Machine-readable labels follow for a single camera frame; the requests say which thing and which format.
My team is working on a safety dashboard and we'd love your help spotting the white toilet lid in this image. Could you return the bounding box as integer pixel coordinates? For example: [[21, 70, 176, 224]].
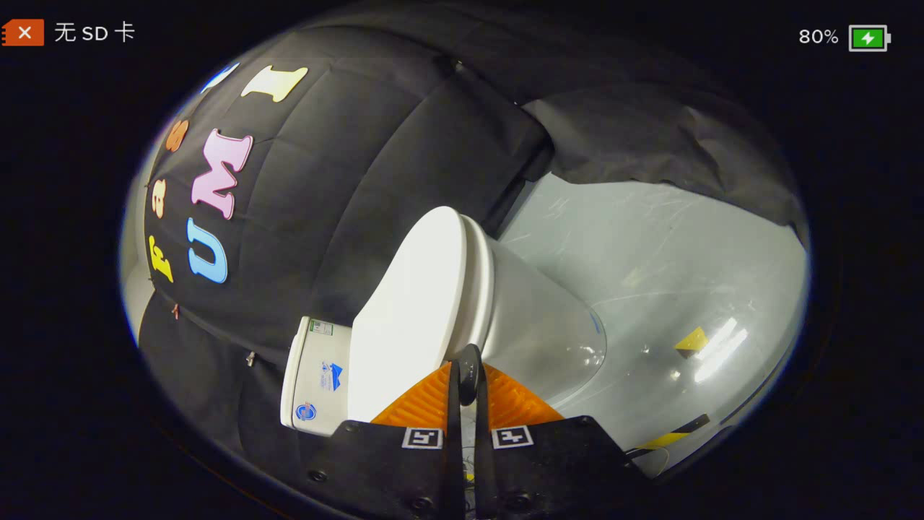
[[346, 206, 483, 424]]

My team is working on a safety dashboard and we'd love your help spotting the yellow tape piece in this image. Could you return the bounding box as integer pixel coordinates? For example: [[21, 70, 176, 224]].
[[675, 326, 710, 356]]

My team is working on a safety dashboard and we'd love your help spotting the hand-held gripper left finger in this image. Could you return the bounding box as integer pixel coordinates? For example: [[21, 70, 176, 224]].
[[303, 361, 467, 520]]

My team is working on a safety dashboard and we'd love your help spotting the yellow black striped tape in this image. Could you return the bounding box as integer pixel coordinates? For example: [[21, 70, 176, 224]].
[[634, 414, 712, 454]]

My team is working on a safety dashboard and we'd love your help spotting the white toilet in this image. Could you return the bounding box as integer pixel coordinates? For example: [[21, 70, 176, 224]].
[[280, 213, 609, 438]]

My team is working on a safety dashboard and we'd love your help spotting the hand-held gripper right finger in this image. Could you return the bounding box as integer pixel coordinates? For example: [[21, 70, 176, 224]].
[[474, 361, 645, 520]]

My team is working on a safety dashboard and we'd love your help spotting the black backdrop cloth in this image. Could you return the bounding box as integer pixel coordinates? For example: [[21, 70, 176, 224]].
[[137, 22, 809, 470]]

